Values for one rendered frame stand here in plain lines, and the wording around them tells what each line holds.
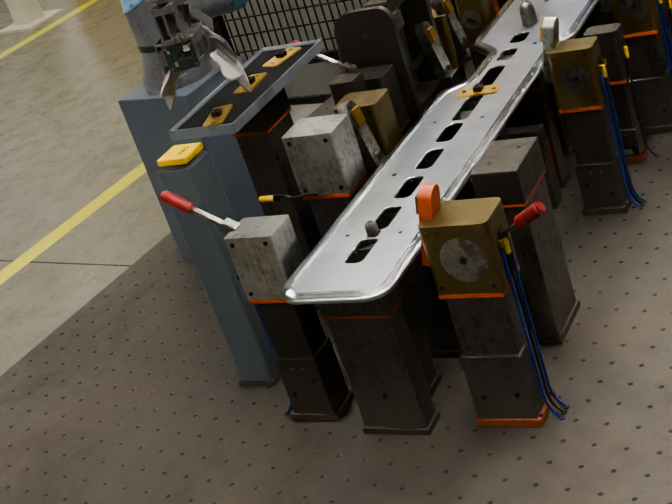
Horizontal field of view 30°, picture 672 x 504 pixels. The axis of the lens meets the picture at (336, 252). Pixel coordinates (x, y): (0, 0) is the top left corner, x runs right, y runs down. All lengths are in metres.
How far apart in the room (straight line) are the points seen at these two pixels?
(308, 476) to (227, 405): 0.31
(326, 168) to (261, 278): 0.26
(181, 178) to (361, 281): 0.41
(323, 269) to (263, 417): 0.38
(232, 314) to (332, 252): 0.32
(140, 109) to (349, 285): 0.99
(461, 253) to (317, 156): 0.44
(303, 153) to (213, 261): 0.24
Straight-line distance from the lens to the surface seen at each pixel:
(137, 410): 2.37
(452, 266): 1.83
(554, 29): 2.37
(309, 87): 5.25
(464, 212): 1.82
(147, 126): 2.72
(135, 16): 2.66
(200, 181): 2.11
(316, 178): 2.17
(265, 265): 1.98
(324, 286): 1.87
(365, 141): 2.24
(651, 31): 2.69
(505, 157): 2.03
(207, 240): 2.14
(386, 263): 1.87
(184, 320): 2.61
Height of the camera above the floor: 1.84
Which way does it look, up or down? 26 degrees down
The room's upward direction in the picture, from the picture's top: 19 degrees counter-clockwise
